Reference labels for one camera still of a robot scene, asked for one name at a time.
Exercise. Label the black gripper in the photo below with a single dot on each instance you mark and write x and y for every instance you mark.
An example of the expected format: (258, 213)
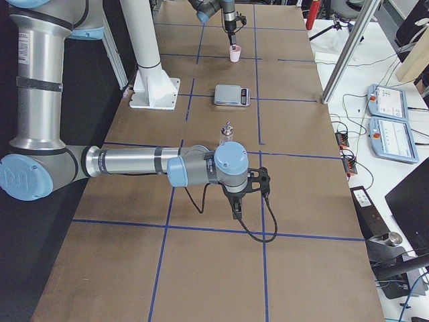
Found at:
(230, 27)
(234, 197)

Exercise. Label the pink plastic cup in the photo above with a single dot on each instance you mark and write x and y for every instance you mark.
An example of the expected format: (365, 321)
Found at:
(234, 53)

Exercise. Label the clear glass sauce bottle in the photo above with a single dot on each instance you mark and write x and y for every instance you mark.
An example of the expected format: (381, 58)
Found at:
(226, 133)

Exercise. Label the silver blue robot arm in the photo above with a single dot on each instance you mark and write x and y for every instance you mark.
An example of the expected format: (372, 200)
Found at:
(32, 97)
(206, 9)

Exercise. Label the white digital kitchen scale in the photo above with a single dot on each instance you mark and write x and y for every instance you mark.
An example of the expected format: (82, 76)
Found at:
(232, 95)

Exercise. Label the red cylinder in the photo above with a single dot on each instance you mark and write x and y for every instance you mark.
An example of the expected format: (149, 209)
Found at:
(312, 14)

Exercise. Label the black tripod rod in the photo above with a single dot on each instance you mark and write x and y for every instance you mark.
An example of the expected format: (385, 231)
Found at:
(337, 25)

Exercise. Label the black orange connector strip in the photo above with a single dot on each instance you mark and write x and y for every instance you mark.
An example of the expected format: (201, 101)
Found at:
(347, 156)

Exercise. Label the black box with label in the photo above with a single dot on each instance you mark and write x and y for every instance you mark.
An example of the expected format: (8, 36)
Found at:
(370, 219)

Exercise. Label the silver metal cylinder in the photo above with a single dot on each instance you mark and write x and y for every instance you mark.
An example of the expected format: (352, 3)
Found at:
(393, 239)

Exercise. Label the far blue teach pendant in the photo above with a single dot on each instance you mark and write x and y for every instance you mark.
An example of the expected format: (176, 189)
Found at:
(387, 102)

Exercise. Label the blue teach pendant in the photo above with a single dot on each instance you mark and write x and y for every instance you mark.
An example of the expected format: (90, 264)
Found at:
(392, 139)
(387, 102)

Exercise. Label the near blue teach pendant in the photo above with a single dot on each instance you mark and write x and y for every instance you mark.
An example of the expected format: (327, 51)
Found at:
(392, 139)

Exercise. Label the black monitor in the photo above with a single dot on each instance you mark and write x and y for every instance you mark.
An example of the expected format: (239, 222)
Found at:
(408, 203)

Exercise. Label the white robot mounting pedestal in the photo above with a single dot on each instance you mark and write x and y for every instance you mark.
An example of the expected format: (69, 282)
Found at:
(153, 88)

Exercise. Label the grey aluminium frame post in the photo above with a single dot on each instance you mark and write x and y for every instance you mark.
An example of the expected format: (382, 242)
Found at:
(358, 30)

